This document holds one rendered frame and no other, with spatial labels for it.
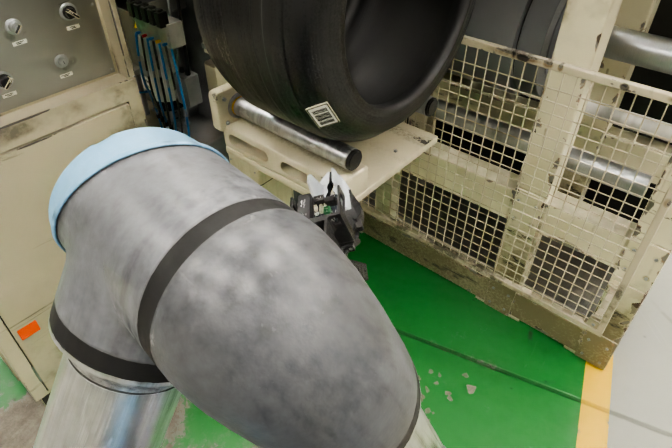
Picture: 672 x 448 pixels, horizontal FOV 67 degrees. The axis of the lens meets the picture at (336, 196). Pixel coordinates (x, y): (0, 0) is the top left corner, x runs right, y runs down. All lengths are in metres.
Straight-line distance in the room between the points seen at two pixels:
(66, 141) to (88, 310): 1.07
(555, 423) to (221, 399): 1.56
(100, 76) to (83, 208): 1.11
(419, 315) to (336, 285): 1.64
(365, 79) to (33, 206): 0.85
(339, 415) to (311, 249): 0.08
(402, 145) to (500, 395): 0.89
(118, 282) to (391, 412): 0.16
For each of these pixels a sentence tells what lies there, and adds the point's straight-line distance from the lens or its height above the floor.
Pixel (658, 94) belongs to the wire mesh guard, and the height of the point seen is 0.99.
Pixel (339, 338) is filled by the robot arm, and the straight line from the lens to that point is 0.25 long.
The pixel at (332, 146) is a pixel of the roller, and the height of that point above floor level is 0.92.
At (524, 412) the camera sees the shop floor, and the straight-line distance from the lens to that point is 1.77.
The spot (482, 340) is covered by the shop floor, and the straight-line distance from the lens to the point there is 1.88.
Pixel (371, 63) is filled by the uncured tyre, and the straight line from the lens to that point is 1.27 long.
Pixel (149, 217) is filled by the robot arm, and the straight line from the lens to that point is 0.29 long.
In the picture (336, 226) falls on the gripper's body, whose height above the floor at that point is 1.03.
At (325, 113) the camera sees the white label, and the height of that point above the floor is 1.04.
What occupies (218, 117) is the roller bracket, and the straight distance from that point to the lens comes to 1.19.
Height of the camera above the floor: 1.47
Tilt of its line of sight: 39 degrees down
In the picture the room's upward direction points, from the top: straight up
